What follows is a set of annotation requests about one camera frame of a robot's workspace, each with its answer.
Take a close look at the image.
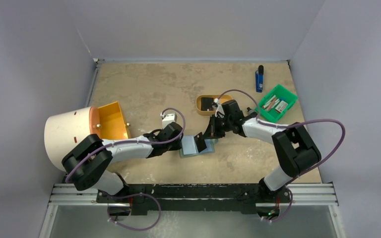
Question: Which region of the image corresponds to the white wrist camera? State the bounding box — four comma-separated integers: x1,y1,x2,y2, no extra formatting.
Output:
212,98,224,115
161,113,177,126

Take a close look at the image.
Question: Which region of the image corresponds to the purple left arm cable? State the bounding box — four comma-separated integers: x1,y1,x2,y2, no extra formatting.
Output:
64,108,187,232

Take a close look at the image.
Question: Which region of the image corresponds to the tan oval tray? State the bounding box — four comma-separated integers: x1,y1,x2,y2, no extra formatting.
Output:
195,95,220,116

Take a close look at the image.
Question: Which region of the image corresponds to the single black credit card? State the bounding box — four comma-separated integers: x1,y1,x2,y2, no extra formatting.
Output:
194,132,207,153

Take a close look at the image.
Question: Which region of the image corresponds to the white red staple box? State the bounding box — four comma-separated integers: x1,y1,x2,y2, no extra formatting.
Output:
274,100,288,114

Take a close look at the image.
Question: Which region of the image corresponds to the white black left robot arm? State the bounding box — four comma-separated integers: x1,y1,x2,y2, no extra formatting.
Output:
61,122,183,203

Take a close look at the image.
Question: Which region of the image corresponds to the black aluminium base frame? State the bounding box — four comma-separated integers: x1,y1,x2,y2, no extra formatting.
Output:
49,182,338,218

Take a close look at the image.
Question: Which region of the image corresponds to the orange pencil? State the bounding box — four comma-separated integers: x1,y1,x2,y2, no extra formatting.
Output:
265,98,277,112

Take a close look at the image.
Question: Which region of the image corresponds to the black credit card stack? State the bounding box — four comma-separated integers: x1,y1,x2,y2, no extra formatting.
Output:
200,97,214,112

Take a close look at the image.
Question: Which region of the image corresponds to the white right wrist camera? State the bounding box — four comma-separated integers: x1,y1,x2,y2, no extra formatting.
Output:
212,98,224,115

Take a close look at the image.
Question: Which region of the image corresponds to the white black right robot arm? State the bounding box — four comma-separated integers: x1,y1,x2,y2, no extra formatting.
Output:
203,99,321,202

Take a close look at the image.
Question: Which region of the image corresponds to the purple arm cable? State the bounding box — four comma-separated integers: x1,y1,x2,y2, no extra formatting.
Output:
64,108,187,232
215,89,346,224

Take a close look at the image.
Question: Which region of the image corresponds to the yellow drawer box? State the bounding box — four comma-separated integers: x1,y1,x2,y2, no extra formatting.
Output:
98,101,130,140

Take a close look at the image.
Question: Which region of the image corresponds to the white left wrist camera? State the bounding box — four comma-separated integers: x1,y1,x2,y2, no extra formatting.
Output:
161,113,177,126

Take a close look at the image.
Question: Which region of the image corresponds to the green plastic bin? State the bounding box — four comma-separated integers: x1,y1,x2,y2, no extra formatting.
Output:
258,84,298,122

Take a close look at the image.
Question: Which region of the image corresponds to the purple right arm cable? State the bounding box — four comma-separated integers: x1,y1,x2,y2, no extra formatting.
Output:
215,89,346,224

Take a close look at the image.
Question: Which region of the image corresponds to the white cylinder container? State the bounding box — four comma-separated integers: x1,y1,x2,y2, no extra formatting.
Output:
44,107,100,172

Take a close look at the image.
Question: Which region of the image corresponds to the small black binder clip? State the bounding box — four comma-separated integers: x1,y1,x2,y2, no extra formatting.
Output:
247,107,257,117

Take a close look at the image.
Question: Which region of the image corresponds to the grey-green card holder wallet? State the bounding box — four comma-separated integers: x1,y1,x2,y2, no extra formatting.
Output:
179,135,218,158

